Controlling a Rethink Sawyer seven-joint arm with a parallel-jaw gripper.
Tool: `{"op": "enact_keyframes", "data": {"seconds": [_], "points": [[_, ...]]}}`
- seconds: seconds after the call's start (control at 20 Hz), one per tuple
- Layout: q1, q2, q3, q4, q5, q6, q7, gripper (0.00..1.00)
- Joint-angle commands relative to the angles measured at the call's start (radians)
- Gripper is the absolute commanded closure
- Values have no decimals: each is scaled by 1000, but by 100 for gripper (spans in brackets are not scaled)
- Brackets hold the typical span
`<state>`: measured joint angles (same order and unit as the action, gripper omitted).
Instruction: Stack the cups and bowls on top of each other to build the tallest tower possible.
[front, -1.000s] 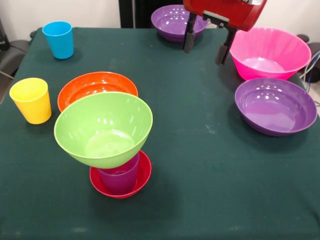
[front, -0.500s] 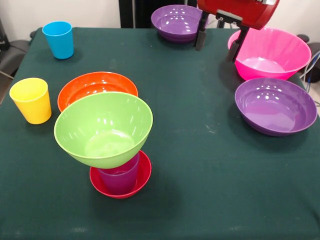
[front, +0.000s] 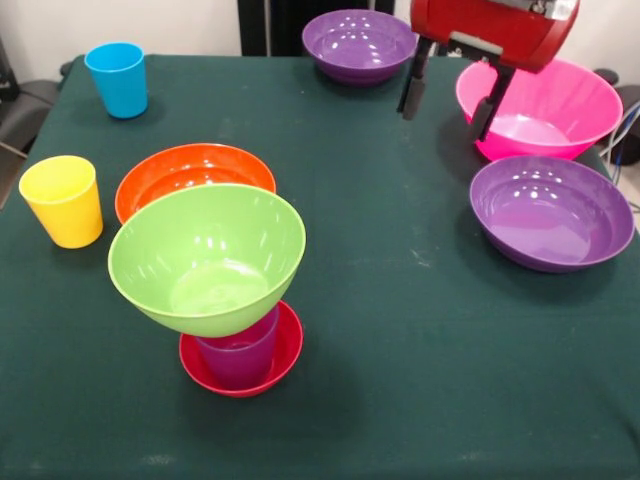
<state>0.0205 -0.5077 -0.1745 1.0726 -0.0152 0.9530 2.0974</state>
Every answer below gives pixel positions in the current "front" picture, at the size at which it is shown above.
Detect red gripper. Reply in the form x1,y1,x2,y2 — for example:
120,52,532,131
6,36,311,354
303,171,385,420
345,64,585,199
397,0,581,144

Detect purple rounded deep bowl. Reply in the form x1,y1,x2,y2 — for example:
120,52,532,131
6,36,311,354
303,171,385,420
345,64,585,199
301,9,418,87

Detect purple wide shallow bowl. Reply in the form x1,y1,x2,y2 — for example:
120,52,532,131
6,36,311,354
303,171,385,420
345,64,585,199
468,155,636,274

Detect green bowl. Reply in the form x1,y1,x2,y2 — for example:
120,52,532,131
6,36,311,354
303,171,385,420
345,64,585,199
107,183,307,339

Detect orange wide shallow bowl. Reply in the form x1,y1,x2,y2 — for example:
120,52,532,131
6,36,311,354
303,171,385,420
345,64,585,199
114,143,277,226

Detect red small bowl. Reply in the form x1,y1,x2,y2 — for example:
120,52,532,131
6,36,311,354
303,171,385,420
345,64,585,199
178,299,305,399

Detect purple plastic cup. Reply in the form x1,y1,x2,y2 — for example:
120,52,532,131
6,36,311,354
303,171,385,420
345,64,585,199
194,304,280,391

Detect pink large bowl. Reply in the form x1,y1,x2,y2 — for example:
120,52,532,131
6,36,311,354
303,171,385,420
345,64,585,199
454,57,625,163

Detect black bulky object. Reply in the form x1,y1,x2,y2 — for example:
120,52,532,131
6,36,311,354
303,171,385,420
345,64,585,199
613,84,640,169

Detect dark green table cloth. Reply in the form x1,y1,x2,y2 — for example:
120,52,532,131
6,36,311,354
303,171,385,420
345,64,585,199
0,53,640,480

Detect blue plastic cup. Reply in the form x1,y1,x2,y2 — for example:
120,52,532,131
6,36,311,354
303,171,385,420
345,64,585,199
83,41,150,120

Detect yellow plastic cup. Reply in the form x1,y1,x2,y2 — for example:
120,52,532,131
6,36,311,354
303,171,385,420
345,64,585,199
18,154,105,250

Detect black office chair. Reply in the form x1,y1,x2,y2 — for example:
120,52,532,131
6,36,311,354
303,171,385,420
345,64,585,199
0,34,64,206

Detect grey blue cable bundle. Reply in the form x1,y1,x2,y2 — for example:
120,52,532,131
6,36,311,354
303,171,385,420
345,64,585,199
598,99,640,214

